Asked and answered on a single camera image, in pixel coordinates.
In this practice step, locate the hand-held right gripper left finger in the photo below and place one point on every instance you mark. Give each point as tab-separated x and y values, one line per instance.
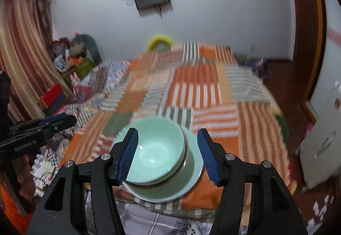
128	156

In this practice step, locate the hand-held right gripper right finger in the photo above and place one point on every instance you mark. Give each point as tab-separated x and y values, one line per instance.
209	157

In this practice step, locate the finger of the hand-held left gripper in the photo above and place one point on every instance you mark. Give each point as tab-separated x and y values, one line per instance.
62	123
57	117

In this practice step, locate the mint green plate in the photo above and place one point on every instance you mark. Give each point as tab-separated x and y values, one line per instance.
191	168

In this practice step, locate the mint green bowl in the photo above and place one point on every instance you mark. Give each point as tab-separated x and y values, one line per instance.
157	149

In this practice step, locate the person's left hand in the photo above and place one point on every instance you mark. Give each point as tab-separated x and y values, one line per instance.
26	181

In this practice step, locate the red box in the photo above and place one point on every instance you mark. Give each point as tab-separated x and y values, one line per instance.
52	95

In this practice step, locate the pink bunny toy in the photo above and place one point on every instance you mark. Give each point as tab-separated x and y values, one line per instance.
74	79

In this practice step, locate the green patterned box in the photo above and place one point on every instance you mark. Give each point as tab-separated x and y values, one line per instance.
82	67

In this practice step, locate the pile of toys and bags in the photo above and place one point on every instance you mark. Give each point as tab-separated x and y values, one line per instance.
60	56

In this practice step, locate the orange cloth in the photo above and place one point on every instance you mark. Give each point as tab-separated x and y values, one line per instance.
10	208

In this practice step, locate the patterned patchwork quilt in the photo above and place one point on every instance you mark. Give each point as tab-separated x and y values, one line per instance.
106	72

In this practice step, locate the orange striped blanket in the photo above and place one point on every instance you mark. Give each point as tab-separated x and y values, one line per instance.
213	91

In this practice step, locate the striped brown curtain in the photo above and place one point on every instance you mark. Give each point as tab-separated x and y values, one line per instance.
24	51

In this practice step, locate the white printed bed sheet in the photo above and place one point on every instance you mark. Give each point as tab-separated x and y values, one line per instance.
165	224

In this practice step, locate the green cloth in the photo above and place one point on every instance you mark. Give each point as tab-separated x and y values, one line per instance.
281	127

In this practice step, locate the purple bag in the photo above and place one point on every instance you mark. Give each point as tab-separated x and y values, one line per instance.
257	67

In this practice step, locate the pink slipper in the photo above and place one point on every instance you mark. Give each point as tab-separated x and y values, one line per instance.
309	131

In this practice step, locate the dark patterned bag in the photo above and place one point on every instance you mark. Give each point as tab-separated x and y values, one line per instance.
243	58

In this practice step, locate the white plastic panel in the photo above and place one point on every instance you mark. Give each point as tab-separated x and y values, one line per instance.
319	157

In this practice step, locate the yellow curved cushion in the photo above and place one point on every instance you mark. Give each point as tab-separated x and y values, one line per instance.
157	38

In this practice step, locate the white paper scraps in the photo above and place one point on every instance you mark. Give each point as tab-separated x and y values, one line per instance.
321	211

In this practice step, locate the white wall socket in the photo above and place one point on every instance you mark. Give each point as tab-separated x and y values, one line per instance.
252	48

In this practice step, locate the wooden door frame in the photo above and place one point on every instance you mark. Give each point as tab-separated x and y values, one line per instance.
306	38

